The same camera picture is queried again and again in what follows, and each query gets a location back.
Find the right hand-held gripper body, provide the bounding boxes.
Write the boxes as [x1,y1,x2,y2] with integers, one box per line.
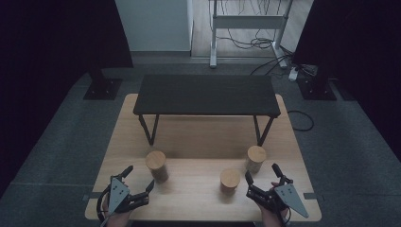
[245,177,310,219]

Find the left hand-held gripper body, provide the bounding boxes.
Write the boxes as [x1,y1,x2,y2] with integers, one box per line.
[100,176,150,218]

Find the short glass jar wooden lid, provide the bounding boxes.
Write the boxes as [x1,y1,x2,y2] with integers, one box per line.
[219,167,241,194]

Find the medium glass jar pale contents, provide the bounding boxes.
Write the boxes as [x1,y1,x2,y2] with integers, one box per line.
[245,145,268,174]

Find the tall glass jar wooden lid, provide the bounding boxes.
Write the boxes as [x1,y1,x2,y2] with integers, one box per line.
[145,149,170,184]

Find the black shelf with metal legs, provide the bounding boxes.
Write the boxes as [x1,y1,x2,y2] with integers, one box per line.
[132,74,282,148]

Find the person's left hand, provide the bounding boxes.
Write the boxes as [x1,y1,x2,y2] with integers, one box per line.
[103,209,132,227]

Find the person's right hand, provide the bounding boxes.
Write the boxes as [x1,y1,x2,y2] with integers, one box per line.
[258,202,290,227]

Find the grey tape strip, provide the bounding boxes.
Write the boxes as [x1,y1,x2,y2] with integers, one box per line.
[303,191,324,201]
[81,191,104,202]

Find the black stand base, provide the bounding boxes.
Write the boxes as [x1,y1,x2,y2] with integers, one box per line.
[297,78,338,101]
[82,67,124,101]

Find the white power strip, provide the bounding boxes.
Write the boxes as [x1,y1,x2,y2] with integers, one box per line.
[288,65,300,82]

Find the black curtain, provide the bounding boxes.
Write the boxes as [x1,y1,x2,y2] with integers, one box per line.
[292,0,401,162]
[0,0,134,193]

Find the white partition panel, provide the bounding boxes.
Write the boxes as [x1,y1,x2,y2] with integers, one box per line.
[114,0,194,53]

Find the looped black floor cable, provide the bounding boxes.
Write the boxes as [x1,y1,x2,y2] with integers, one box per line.
[287,110,315,132]

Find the bundle of black floor cables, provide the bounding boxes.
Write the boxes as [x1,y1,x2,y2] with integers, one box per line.
[217,27,305,78]

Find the white metal desk frame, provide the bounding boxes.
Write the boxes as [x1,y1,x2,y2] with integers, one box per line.
[209,0,294,70]

